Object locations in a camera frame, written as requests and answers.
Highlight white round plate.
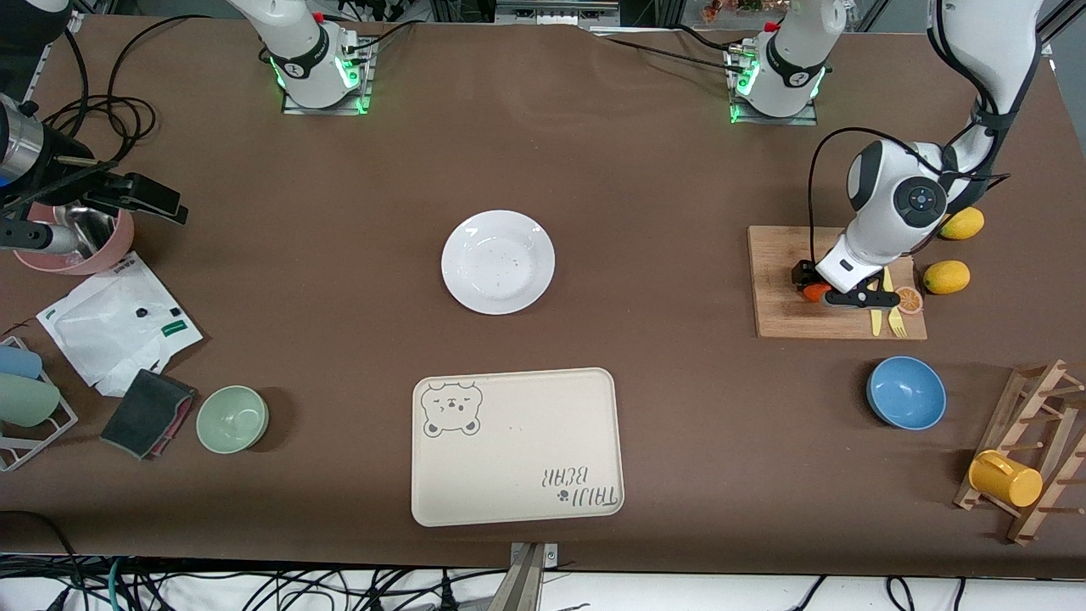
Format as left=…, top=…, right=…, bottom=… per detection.
left=441, top=210, right=557, bottom=316

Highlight metal scoop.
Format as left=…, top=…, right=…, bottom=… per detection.
left=53, top=206, right=116, bottom=257

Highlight wooden cutting board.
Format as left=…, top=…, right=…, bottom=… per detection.
left=748, top=225, right=927, bottom=340

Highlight pink bowl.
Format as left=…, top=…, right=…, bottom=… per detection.
left=13, top=202, right=135, bottom=276

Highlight yellow plastic fork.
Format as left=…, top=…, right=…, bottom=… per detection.
left=882, top=267, right=907, bottom=339

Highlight white plastic bag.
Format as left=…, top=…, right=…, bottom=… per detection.
left=36, top=252, right=204, bottom=398

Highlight yellow lemon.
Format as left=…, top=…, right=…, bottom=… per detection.
left=923, top=260, right=971, bottom=295

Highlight blue bowl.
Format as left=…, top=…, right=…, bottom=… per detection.
left=866, top=356, right=948, bottom=431

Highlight yellow mango fruit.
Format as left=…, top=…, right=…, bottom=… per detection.
left=939, top=207, right=985, bottom=240

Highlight light blue cup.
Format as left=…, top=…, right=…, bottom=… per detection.
left=0, top=345, right=43, bottom=380

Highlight dark grey folded cloth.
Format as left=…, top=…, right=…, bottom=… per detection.
left=100, top=368, right=198, bottom=461

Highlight light green bowl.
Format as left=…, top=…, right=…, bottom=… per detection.
left=196, top=385, right=270, bottom=455

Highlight pale green cup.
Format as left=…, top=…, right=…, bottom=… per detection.
left=0, top=374, right=62, bottom=428

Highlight wooden cup rack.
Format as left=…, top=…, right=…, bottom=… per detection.
left=954, top=359, right=1086, bottom=546

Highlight yellow mug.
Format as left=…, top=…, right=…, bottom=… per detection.
left=969, top=450, right=1044, bottom=508

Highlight beige bear print tray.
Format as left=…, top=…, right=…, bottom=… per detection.
left=411, top=367, right=625, bottom=528

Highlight coiled black cable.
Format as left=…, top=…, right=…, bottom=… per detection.
left=42, top=95, right=158, bottom=166

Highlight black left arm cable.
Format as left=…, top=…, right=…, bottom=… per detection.
left=808, top=127, right=1010, bottom=268

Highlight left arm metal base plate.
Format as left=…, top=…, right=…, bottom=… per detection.
left=730, top=47, right=820, bottom=126

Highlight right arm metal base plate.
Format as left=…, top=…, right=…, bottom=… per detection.
left=283, top=38, right=372, bottom=115

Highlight white wire cup rack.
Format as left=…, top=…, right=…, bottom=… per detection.
left=0, top=337, right=79, bottom=473

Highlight black left base cable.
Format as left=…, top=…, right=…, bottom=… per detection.
left=594, top=25, right=752, bottom=76

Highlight black base cable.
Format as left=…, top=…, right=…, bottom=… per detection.
left=594, top=25, right=752, bottom=76
left=344, top=21, right=417, bottom=56

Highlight black right base cable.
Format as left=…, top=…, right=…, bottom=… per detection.
left=344, top=21, right=417, bottom=56

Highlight aluminium frame profile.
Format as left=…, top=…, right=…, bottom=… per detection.
left=496, top=0, right=622, bottom=26

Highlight green cable under table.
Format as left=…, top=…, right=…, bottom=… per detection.
left=104, top=558, right=130, bottom=611

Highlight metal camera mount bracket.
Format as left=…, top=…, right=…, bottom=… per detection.
left=496, top=541, right=561, bottom=611

